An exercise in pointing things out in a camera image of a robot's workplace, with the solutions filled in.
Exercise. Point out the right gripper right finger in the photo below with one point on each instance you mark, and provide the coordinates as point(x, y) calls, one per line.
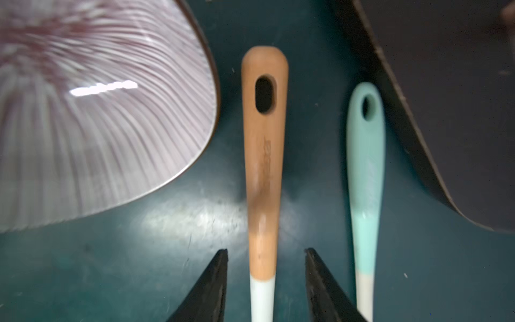
point(327, 301)

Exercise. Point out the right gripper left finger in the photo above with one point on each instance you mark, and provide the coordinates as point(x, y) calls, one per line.
point(206, 300)

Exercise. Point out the cream spatula wooden handle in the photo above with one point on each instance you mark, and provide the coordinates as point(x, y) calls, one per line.
point(264, 79)

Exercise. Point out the pink striped bowl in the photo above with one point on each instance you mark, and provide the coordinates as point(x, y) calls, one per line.
point(102, 102)

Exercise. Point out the bronze scroll hook stand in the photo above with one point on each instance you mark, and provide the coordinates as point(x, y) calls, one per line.
point(445, 71)

